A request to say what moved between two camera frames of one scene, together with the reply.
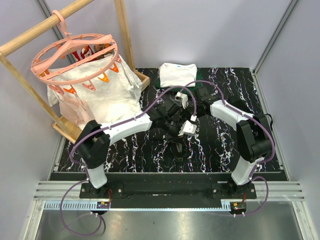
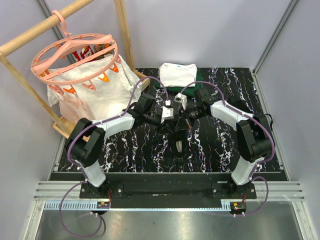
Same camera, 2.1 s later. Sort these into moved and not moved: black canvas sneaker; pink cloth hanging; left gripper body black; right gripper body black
Moved: left gripper body black
Not moved: black canvas sneaker; pink cloth hanging; right gripper body black
